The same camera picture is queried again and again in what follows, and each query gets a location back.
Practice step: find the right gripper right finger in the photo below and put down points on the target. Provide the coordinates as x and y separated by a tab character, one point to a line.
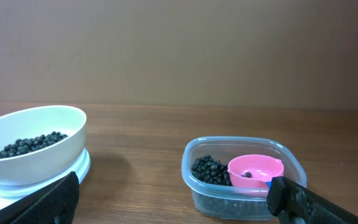
293	203

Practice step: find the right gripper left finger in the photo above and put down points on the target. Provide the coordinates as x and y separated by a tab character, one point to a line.
54	203

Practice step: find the pink scoop with blue handle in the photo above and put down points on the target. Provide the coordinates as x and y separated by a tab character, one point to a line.
263	169

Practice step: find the black beans in scoop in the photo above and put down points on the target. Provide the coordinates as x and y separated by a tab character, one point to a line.
247	175

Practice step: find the white digital kitchen scale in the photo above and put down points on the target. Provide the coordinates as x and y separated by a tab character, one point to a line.
12	193

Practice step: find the white bowl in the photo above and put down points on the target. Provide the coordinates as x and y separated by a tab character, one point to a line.
44	163

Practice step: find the black beans in bowl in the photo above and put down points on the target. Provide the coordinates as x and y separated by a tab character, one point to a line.
27	145

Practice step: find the clear plastic container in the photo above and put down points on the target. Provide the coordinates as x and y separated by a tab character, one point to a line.
230	202

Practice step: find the black beans in container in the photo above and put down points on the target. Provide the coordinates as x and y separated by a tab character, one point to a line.
211	171

